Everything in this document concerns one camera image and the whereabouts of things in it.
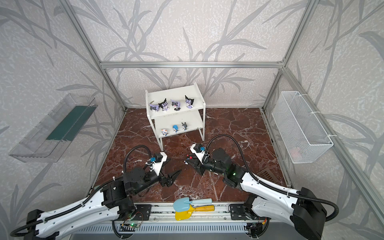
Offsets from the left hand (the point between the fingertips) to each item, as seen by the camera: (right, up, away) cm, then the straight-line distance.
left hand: (178, 162), depth 68 cm
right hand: (+5, +3, +4) cm, 7 cm away
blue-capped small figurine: (-4, +15, +16) cm, 22 cm away
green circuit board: (-22, -31, +2) cm, 38 cm away
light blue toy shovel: (+1, -24, +8) cm, 26 cm away
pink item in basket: (+57, +3, +5) cm, 57 cm away
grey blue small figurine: (+1, +16, +17) cm, 23 cm away
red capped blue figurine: (+5, +2, +2) cm, 6 cm away
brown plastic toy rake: (+49, -12, +18) cm, 54 cm away
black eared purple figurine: (-11, +25, +3) cm, 28 cm away
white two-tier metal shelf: (+6, +24, +7) cm, 26 cm away
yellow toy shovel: (+2, -28, +4) cm, 28 cm away
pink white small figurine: (-10, +13, +14) cm, 22 cm away
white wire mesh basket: (+53, +11, -8) cm, 55 cm away
